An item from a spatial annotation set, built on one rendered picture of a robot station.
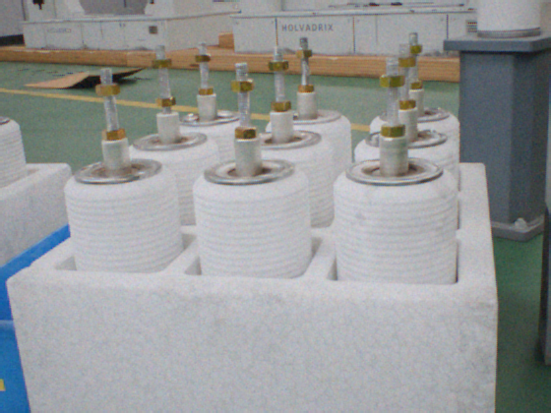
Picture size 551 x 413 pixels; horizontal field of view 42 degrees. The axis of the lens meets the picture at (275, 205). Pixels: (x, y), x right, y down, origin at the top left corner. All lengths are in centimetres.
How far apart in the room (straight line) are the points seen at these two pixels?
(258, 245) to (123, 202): 12
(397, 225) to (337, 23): 271
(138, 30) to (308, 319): 379
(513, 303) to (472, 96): 35
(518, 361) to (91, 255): 46
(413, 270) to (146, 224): 22
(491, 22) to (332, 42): 214
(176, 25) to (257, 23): 70
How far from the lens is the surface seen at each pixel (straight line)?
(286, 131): 69
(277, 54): 69
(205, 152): 71
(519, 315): 92
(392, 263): 54
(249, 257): 57
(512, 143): 113
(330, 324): 54
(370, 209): 53
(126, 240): 61
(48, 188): 99
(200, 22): 422
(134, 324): 59
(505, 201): 116
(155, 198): 60
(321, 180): 68
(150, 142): 75
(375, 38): 310
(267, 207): 56
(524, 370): 81
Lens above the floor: 40
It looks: 17 degrees down
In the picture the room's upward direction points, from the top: 4 degrees counter-clockwise
